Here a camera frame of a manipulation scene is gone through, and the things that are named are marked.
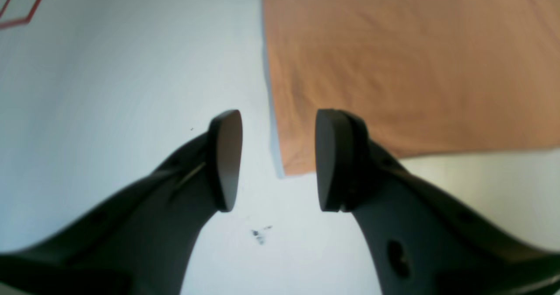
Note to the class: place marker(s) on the peach orange T-shirt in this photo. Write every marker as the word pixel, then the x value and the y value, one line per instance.
pixel 427 76

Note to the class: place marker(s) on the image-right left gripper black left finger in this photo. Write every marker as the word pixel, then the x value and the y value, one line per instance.
pixel 139 240

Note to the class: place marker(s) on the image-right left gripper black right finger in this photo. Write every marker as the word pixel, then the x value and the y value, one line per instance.
pixel 422 240

